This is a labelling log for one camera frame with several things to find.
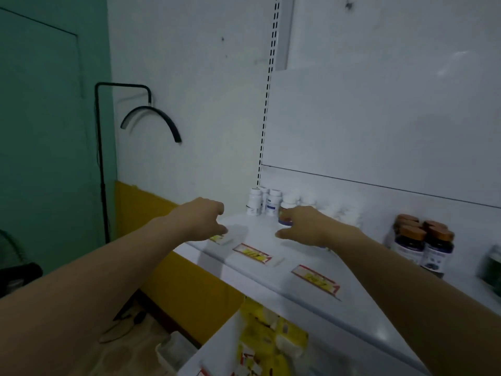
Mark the black floor lamp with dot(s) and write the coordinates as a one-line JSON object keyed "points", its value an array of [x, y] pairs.
{"points": [[101, 160]]}

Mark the dark bottle with brown cap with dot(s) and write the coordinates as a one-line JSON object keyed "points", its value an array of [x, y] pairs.
{"points": [[433, 224], [408, 219], [411, 242], [437, 250]]}

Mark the pile of yellow packets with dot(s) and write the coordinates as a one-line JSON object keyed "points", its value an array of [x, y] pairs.
{"points": [[270, 340]]}

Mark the person's right forearm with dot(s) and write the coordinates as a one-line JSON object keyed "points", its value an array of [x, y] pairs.
{"points": [[422, 305]]}

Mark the person's right hand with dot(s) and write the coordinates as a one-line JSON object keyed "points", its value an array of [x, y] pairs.
{"points": [[311, 229]]}

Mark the red and yellow price label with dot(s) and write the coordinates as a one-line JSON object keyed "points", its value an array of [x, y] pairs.
{"points": [[252, 253], [316, 280], [216, 238]]}

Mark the white plastic container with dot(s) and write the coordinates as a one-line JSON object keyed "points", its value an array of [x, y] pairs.
{"points": [[176, 351]]}

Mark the slotted white shelf upright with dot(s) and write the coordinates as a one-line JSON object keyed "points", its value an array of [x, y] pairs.
{"points": [[268, 93]]}

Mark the green bottle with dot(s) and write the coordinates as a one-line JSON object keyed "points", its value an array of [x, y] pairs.
{"points": [[493, 270]]}

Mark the person's left thumb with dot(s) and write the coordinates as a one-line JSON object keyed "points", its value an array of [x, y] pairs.
{"points": [[219, 230]]}

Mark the row of white bottles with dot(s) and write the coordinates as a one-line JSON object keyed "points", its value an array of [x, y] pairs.
{"points": [[254, 202]]}

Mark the person's left hand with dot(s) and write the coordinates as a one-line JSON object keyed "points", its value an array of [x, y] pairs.
{"points": [[197, 221]]}

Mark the person's left forearm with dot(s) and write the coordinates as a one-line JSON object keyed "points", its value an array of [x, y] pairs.
{"points": [[78, 293]]}

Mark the purple label pill bottle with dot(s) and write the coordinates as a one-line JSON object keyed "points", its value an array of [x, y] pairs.
{"points": [[291, 200]]}

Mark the person's right thumb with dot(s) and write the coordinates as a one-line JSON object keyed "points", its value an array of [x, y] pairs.
{"points": [[283, 233]]}

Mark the white metal shelf board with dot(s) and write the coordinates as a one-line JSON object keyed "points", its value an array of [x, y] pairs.
{"points": [[352, 309]]}

